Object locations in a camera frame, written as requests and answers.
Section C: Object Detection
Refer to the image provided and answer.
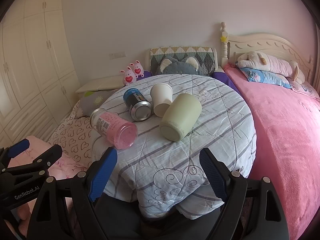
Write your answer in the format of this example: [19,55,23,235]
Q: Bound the pink plush pig toy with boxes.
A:
[236,51,306,83]

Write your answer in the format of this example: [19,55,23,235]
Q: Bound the blue printed pillow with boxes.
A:
[240,67,293,89]

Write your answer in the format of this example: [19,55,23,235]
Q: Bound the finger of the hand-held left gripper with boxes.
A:
[0,144,63,183]
[0,138,30,168]

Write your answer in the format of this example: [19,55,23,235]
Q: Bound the white cup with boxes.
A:
[150,83,173,117]

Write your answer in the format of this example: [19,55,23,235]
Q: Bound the heart print sheet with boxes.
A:
[47,100,96,168]

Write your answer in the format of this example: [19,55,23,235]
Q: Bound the pink floral cloth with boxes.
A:
[0,135,88,240]

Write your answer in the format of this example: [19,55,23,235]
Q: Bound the purple cloth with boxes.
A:
[136,70,152,81]
[212,71,242,95]

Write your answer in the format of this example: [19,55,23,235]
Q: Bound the grey flower pillow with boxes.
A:
[75,89,118,117]

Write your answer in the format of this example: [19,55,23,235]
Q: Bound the striped white quilt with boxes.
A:
[91,74,257,218]

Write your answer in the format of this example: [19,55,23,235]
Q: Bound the cream wardrobe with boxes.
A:
[0,0,81,147]

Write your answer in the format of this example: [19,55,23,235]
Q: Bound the green cup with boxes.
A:
[159,93,202,142]

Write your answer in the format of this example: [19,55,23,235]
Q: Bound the white printed pillow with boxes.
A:
[287,78,316,96]

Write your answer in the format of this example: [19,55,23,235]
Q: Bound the cream wooden bed headboard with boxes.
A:
[220,22,314,83]

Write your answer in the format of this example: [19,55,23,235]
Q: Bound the cream nightstand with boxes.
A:
[75,76,125,100]

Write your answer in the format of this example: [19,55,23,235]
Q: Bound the pink clear jar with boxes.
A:
[90,108,138,150]

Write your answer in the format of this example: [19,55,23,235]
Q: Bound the pink fleece blanket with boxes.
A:
[222,64,320,240]

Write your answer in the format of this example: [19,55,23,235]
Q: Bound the patchwork quilted cushion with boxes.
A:
[149,46,218,76]

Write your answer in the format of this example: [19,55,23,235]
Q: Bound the grey cat cushion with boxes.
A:
[156,56,200,76]

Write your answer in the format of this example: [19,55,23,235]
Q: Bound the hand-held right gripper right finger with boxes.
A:
[199,148,296,240]

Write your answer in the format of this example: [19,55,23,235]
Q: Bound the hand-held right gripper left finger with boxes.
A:
[26,147,118,240]

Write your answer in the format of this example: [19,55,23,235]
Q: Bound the blue metal can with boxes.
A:
[123,88,152,122]

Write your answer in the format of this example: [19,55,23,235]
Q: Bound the pink bunny toy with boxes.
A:
[121,66,137,85]
[130,60,145,78]

